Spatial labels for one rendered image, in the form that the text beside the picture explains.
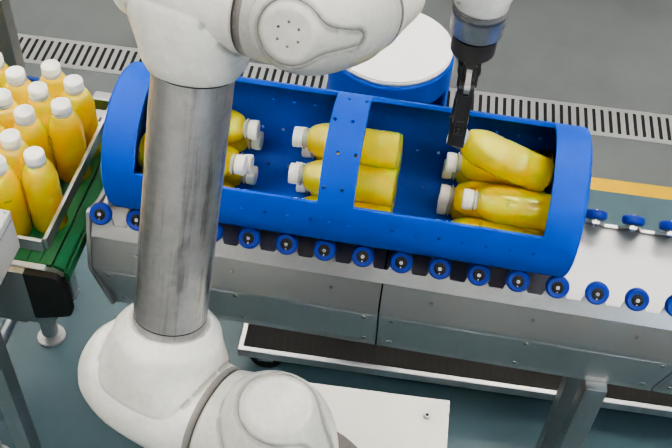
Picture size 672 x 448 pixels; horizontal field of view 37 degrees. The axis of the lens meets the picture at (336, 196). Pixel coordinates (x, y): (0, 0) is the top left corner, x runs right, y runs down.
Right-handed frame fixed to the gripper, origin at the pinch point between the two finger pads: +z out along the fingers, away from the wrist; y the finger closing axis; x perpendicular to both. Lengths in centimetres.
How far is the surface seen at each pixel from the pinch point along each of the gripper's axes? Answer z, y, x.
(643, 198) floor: 124, 113, -72
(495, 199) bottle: 10.5, -7.2, -8.8
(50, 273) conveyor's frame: 35, -22, 73
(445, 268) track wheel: 27.4, -11.1, -2.3
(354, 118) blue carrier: 1.1, -1.7, 18.5
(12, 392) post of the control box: 69, -30, 84
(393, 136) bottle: 5.7, 0.1, 11.2
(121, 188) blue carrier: 15, -14, 59
